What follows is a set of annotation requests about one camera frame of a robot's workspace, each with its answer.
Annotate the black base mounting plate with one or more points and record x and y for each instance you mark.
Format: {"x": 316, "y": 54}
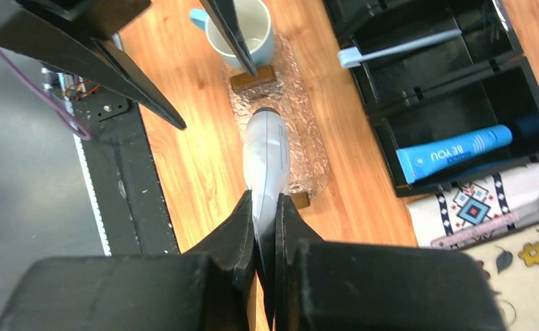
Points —
{"x": 128, "y": 210}

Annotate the square floral plate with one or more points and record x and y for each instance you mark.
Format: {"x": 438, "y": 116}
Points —
{"x": 511, "y": 266}

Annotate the patterned white placemat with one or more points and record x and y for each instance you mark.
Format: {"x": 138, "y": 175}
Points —
{"x": 481, "y": 200}

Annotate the blue toothpaste tube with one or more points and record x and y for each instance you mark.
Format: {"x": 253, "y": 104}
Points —
{"x": 421, "y": 161}

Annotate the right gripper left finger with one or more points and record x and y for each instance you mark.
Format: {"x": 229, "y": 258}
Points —
{"x": 209, "y": 287}

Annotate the pink handled fork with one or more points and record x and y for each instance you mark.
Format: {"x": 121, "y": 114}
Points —
{"x": 520, "y": 218}

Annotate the light blue toothbrush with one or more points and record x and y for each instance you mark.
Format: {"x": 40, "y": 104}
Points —
{"x": 352, "y": 57}

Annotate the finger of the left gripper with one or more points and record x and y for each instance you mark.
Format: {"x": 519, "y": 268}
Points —
{"x": 223, "y": 14}
{"x": 76, "y": 37}

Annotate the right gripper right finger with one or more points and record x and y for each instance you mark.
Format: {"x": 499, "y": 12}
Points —
{"x": 328, "y": 285}

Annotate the grey white toothpaste tube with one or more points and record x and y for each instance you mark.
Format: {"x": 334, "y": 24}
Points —
{"x": 267, "y": 169}

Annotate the light blue mug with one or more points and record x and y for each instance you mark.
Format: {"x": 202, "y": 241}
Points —
{"x": 254, "y": 21}

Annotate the black compartment organizer box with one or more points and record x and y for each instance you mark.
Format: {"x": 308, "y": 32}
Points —
{"x": 477, "y": 80}

